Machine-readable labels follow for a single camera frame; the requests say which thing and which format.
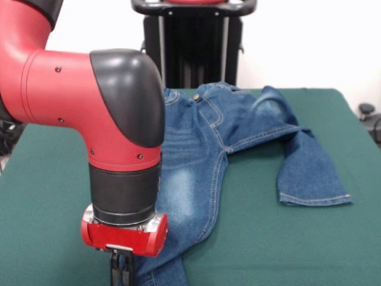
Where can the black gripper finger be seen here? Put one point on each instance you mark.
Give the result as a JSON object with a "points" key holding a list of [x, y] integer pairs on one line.
{"points": [[116, 268], [129, 268]]}

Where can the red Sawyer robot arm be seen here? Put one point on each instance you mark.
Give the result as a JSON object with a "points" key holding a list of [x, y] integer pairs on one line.
{"points": [[74, 95]]}

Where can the black round knob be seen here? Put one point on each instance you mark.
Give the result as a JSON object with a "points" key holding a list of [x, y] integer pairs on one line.
{"points": [[366, 108]]}

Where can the dark green table cloth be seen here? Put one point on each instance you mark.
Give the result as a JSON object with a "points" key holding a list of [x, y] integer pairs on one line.
{"points": [[268, 238]]}

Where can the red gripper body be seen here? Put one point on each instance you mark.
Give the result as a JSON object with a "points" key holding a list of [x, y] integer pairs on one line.
{"points": [[125, 238]]}

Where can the red robot arm base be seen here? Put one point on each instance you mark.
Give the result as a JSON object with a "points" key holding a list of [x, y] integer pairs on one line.
{"points": [[193, 1]]}

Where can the blue denim jeans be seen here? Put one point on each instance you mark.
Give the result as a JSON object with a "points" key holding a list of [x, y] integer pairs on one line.
{"points": [[208, 149]]}

